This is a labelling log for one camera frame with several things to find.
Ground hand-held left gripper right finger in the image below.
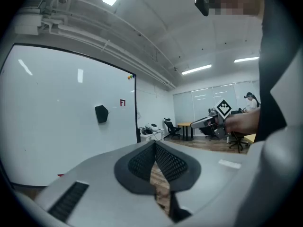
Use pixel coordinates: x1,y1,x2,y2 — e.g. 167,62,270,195
155,140,261,227

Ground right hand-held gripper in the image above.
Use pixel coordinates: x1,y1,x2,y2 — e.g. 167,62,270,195
190,99,232,141

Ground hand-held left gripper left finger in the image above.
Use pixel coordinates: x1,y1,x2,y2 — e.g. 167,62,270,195
14,140,176,227

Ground person's right forearm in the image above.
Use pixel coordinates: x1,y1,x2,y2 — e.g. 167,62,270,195
239,107,261,135

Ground large white whiteboard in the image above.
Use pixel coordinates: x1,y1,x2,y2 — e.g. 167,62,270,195
0,43,139,189

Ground person's right hand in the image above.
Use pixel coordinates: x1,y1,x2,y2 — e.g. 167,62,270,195
224,113,242,134

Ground round wooden table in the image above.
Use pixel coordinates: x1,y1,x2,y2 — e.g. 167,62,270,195
177,122,195,142

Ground black office chair with headrest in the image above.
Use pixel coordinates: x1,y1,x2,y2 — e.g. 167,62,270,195
163,117,182,140

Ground white desk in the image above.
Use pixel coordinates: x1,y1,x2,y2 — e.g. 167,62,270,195
140,128,165,143

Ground black and white bowl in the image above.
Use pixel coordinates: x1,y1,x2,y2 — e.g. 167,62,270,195
94,105,109,124

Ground white ceiling pipes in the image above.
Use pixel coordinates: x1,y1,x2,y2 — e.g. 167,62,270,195
41,15,177,90

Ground white ceiling air conditioner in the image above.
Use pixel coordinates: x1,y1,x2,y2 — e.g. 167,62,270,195
13,0,47,35

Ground black head camera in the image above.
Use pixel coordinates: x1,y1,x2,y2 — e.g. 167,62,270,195
194,0,211,17

